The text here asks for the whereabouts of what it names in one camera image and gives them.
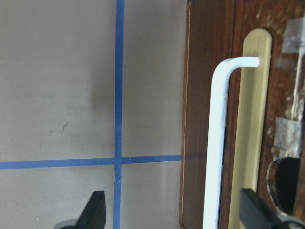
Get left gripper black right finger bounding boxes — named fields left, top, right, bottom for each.
left=239, top=188, right=281, bottom=229

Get wooden drawer with brown front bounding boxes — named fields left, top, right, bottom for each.
left=179, top=0, right=305, bottom=229

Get white metal drawer handle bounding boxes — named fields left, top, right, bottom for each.
left=203, top=57, right=259, bottom=229

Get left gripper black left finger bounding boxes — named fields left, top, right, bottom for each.
left=75, top=191, right=106, bottom=229

